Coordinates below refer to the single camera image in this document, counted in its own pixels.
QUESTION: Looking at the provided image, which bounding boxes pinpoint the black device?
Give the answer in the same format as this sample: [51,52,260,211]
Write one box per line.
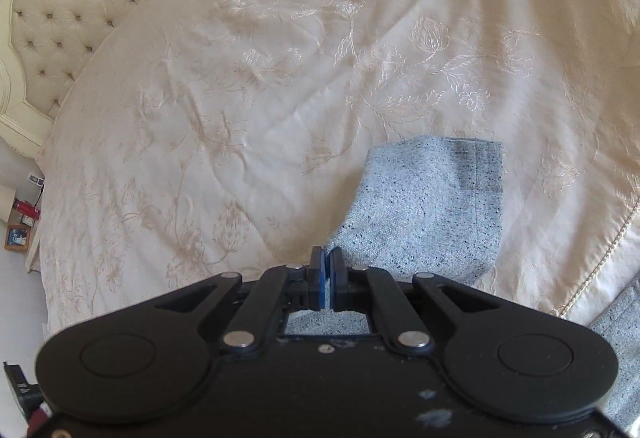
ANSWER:
[3,360,42,421]

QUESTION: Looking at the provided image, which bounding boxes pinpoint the wooden picture frame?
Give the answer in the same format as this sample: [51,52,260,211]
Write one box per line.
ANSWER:
[4,225,31,250]

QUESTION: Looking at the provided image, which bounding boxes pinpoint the cream embroidered bedspread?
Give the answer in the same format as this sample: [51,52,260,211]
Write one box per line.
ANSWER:
[34,0,640,359]

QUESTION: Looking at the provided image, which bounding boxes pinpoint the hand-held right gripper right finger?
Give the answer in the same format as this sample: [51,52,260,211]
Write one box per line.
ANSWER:
[327,245,501,356]

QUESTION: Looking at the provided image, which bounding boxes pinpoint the grey speckled pants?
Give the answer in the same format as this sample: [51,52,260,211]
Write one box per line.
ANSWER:
[285,135,640,438]

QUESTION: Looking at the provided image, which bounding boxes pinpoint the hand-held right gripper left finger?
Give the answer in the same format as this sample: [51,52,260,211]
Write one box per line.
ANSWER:
[150,245,327,355]

